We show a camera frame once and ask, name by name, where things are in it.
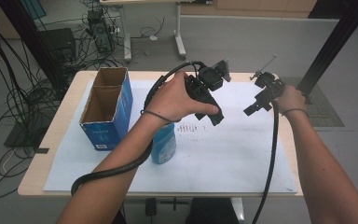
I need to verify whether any small black box under table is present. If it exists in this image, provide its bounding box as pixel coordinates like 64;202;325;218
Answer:
145;197;158;217

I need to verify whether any white paper sheet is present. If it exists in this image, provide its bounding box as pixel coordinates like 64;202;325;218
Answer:
42;79;298;194

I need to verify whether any black hair tie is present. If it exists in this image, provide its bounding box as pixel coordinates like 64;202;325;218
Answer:
281;107;310;118
140;109;181;124

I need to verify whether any light wooden cabinet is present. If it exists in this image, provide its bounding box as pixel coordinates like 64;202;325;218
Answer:
180;0;318;19

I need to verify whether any blue cardboard box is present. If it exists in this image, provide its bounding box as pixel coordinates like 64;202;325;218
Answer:
78;66;134;152

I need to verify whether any grey computer tower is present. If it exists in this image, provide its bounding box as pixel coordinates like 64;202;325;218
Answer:
87;8;117;54

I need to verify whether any person's right hand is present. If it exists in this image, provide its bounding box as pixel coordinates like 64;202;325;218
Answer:
274;85;309;116

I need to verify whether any tangle of black cables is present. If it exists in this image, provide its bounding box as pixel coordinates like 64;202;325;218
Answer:
0;0;60;202

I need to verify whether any person's dark trouser leg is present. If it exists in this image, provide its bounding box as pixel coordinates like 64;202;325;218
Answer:
185;197;241;224
111;210;128;224

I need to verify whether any blue plastic bottle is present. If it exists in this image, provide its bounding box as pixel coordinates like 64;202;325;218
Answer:
150;121;177;165

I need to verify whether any thick black left gripper cable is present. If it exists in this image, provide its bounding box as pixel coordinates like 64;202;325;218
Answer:
70;60;208;197

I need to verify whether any black floor base plate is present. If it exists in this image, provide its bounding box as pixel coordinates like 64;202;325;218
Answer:
4;120;50;155

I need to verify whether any black metal frame post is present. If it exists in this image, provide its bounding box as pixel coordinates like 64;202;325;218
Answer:
0;0;70;92
296;0;358;105

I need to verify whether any person's left hand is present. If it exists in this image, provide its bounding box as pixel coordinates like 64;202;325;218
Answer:
143;69;222;125

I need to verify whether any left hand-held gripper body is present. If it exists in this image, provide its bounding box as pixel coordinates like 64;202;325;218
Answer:
185;59;232;117

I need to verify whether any grey-green floor mat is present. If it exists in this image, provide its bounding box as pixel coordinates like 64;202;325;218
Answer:
281;77;345;128

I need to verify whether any white desk frame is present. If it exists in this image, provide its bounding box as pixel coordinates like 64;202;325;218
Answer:
100;0;213;63

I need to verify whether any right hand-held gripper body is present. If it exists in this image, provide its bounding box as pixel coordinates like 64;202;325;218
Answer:
250;54;285;105

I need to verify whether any black equipment box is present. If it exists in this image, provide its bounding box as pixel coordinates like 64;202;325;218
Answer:
38;27;77;63

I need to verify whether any black loop of floor cable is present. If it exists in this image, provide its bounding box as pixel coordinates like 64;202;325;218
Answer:
139;16;166;39

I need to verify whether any white table leg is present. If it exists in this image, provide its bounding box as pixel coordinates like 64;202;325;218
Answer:
229;197;246;222

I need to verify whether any thin black right gripper cable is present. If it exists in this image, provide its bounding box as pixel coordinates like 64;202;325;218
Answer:
251;101;280;224

